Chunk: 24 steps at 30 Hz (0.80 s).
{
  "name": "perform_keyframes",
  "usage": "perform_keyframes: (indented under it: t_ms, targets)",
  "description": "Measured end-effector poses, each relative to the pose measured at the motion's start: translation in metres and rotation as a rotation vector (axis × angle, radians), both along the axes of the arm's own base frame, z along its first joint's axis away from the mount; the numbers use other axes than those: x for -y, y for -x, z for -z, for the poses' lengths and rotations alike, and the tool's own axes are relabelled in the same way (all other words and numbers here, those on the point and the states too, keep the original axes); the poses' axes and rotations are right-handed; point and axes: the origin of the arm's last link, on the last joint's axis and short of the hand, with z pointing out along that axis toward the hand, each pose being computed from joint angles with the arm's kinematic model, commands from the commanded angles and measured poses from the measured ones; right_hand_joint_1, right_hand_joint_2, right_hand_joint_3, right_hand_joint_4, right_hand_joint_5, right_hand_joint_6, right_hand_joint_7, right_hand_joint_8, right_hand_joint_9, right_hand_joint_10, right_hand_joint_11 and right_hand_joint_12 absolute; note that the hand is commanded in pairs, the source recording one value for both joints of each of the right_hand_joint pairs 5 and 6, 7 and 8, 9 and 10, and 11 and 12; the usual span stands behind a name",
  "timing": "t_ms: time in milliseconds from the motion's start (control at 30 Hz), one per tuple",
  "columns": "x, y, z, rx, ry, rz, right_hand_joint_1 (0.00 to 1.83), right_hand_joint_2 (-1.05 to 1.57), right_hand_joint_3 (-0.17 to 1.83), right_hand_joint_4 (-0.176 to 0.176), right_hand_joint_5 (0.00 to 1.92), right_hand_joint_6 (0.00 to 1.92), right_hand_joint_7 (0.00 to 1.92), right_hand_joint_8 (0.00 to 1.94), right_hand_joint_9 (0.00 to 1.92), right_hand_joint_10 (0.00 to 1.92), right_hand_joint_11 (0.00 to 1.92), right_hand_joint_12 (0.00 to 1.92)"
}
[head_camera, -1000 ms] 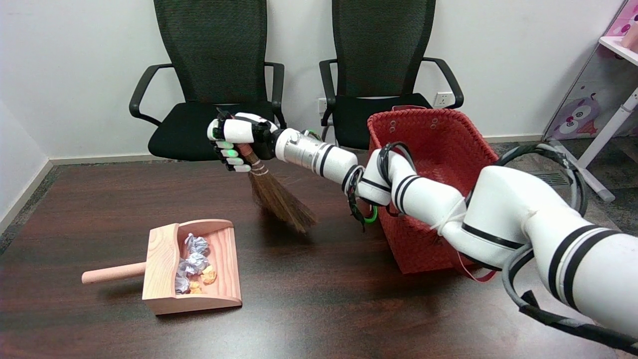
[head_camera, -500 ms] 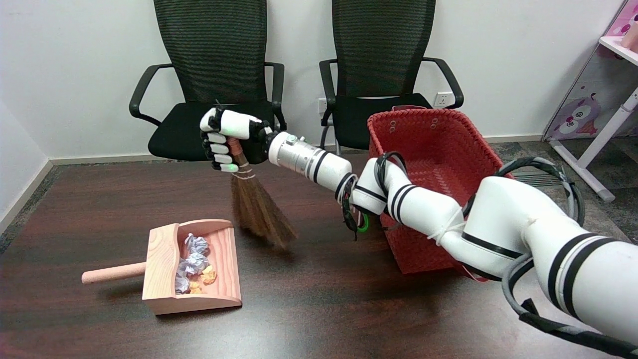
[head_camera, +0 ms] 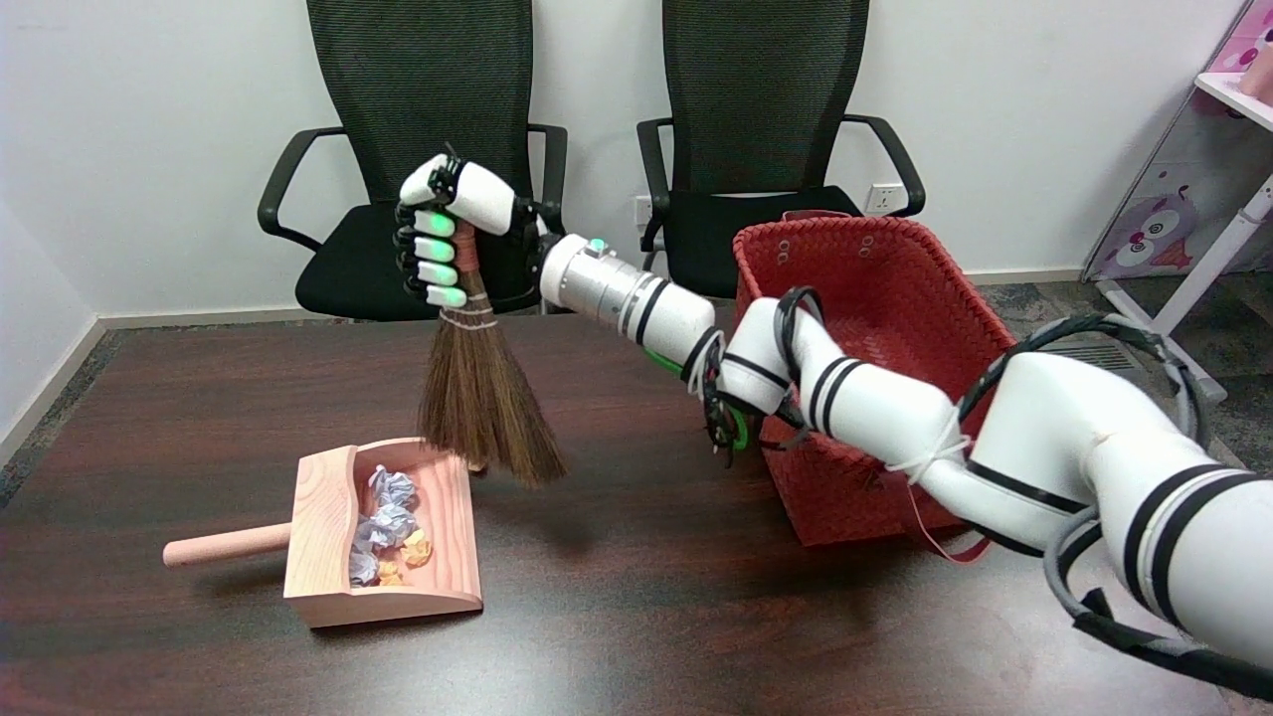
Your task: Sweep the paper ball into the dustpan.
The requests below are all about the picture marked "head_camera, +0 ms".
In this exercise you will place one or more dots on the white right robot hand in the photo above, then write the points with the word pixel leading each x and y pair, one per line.
pixel 477 194

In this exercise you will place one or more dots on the brown straw whisk broom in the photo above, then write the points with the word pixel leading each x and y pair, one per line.
pixel 477 398

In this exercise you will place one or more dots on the white paper ball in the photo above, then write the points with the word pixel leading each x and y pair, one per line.
pixel 391 487
pixel 386 525
pixel 363 568

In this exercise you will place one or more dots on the orange paper ball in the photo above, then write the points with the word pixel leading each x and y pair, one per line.
pixel 389 573
pixel 416 547

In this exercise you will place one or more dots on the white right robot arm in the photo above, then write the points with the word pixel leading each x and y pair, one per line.
pixel 875 398

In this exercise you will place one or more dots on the black mesh office chair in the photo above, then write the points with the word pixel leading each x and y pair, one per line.
pixel 428 80
pixel 766 99

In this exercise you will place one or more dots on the red woven basket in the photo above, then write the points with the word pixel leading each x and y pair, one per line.
pixel 895 268

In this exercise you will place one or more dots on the grey floor vent grille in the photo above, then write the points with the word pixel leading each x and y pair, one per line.
pixel 1094 350

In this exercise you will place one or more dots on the pink owl print cabinet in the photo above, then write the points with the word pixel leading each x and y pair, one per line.
pixel 1154 229

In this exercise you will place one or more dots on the white metal desk leg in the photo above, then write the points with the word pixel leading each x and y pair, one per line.
pixel 1203 278

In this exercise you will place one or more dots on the pink cup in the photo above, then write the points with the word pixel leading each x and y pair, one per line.
pixel 1261 75

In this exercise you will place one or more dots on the white wall socket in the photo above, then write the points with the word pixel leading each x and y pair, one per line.
pixel 641 207
pixel 882 198

